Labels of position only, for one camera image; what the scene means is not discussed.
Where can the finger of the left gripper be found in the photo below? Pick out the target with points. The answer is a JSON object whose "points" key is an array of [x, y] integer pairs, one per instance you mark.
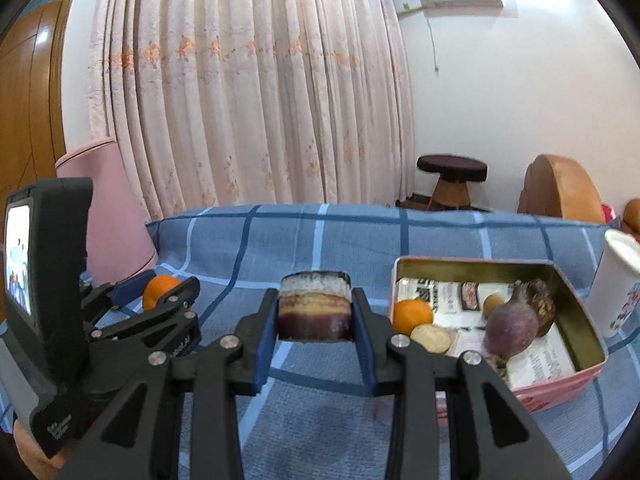
{"points": [[96, 301], [172, 327]]}

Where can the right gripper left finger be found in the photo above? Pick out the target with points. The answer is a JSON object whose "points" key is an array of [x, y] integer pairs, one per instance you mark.
{"points": [[138, 435]]}

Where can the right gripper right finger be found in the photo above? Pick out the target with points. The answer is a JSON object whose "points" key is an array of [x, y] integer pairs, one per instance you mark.
{"points": [[491, 435]]}

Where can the small orange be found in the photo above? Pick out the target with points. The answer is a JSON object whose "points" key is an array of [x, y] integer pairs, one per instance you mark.
{"points": [[156, 289]]}

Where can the purple beetroot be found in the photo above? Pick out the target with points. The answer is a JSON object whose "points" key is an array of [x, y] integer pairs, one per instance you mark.
{"points": [[511, 327]]}

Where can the large round orange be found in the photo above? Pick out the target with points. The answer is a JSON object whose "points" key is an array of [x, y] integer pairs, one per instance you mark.
{"points": [[411, 313]]}

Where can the small yellow kumquat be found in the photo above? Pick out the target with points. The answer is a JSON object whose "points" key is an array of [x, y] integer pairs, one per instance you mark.
{"points": [[491, 303]]}

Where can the operator hand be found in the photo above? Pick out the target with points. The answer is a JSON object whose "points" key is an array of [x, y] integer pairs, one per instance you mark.
{"points": [[39, 464]]}

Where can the pink cylindrical appliance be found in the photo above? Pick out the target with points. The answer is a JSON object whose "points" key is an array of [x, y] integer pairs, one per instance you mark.
{"points": [[118, 244]]}

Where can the pink metal tin box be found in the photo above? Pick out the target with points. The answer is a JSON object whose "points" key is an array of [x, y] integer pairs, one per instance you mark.
{"points": [[555, 368]]}

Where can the white paper cup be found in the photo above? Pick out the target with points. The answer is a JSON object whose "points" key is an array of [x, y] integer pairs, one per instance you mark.
{"points": [[614, 293]]}

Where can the dark round stool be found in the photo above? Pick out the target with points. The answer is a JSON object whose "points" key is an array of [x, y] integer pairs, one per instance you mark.
{"points": [[454, 174]]}

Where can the pink floral curtain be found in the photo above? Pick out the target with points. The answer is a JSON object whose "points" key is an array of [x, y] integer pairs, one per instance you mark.
{"points": [[228, 102]]}

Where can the wooden door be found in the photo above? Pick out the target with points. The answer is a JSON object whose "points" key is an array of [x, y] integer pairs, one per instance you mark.
{"points": [[30, 143]]}

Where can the brown leather armchair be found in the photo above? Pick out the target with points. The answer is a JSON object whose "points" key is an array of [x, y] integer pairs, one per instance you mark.
{"points": [[559, 187]]}

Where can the pink floral blanket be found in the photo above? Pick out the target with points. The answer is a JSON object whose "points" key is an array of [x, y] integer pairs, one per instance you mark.
{"points": [[609, 213]]}

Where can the brown leather sofa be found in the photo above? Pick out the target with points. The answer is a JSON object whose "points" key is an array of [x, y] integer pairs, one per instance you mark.
{"points": [[631, 218]]}

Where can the black camera display unit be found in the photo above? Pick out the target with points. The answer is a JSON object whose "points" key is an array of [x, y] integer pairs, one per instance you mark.
{"points": [[44, 350]]}

